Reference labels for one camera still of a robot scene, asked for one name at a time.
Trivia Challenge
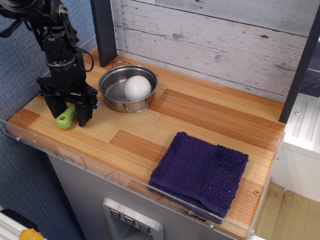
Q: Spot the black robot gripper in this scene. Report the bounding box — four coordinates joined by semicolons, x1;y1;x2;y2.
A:
36;59;101;127

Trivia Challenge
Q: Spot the green handled grey spatula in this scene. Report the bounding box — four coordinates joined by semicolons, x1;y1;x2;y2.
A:
55;104;76;130

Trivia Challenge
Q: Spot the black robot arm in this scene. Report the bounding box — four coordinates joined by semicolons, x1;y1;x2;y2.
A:
0;0;100;127

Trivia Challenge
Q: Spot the purple folded towel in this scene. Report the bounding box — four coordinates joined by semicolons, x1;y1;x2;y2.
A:
148;132;249;224

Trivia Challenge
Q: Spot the small stainless steel pot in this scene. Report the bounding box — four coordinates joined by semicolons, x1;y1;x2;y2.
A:
98;61;159;113

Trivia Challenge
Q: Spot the white ball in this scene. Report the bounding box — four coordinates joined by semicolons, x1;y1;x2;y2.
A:
124;75;152;102

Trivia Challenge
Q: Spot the grey toy fridge cabinet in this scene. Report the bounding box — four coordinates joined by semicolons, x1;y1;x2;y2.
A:
49;154;255;240

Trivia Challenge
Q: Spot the silver dispenser button panel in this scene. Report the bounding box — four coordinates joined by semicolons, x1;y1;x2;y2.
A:
102;197;165;240

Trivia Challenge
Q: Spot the white toy sink unit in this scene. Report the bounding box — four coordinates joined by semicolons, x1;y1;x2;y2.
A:
270;93;320;202

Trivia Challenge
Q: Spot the clear acrylic guard rail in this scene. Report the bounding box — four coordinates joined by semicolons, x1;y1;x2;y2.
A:
0;34;286;238

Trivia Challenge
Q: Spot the dark right upright post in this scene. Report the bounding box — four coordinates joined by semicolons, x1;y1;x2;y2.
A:
278;6;320;124

